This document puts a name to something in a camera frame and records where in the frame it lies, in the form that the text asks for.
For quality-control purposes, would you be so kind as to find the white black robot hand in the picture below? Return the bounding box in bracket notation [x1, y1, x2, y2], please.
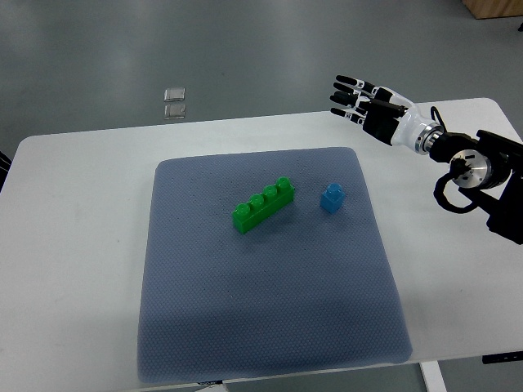
[330, 75, 445, 155]

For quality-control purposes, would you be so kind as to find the blue toy block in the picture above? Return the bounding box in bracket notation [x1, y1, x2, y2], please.
[320, 183, 346, 214]

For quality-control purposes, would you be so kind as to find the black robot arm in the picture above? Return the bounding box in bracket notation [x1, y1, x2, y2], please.
[423, 130, 522, 245]

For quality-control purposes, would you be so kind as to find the green four-stud toy block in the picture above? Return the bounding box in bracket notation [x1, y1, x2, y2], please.
[231, 176, 295, 234]

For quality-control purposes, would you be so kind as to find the wooden box corner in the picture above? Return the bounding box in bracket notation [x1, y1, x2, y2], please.
[462, 0, 522, 20]

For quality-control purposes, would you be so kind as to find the blue-grey textured mat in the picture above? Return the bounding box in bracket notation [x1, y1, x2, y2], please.
[137, 147, 412, 383]

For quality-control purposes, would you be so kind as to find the upper metal floor plate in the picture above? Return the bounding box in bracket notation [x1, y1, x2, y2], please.
[163, 87, 186, 102]

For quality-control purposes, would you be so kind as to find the white table leg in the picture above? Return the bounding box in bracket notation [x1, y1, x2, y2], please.
[419, 361, 447, 392]

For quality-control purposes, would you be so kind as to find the black table control panel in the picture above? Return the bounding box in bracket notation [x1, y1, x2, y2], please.
[481, 351, 523, 364]

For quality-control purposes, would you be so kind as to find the black object at left edge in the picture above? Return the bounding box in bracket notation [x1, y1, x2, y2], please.
[0, 152, 11, 189]

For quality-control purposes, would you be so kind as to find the black cable loop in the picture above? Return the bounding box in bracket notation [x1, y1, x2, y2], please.
[430, 106, 449, 134]

